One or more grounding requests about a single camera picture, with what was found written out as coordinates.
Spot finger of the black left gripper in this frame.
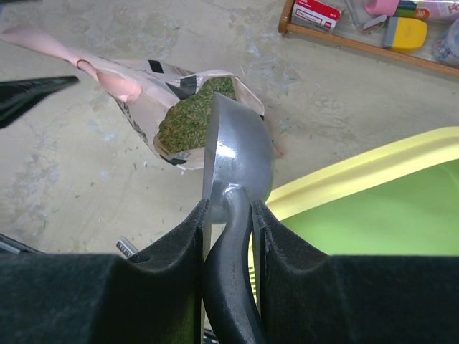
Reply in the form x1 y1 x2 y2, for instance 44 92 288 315
1 75 79 128

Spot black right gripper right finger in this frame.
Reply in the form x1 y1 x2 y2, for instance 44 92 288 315
252 201 458 343

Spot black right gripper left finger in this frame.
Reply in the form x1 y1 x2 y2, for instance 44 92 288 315
1 201 209 343

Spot white bag sealing clip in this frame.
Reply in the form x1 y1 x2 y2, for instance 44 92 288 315
116 237 138 258

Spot pink cat litter bag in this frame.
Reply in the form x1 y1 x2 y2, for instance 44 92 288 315
1 26 265 170

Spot silver metal scoop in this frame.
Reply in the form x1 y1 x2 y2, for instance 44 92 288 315
202 92 275 343

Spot yellow green litter box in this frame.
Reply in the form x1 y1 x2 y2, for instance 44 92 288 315
248 127 458 308

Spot green litter pellets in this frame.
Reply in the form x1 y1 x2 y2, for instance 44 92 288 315
157 77 236 153

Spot red white staples box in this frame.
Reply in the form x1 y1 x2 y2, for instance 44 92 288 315
291 0 344 34

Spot orange wooden shelf rack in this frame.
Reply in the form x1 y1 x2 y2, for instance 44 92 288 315
278 1 458 77

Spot yellow grey eraser block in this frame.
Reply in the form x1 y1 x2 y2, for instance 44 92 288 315
382 16 427 53

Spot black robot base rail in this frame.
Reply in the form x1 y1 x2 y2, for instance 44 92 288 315
0 234 42 254

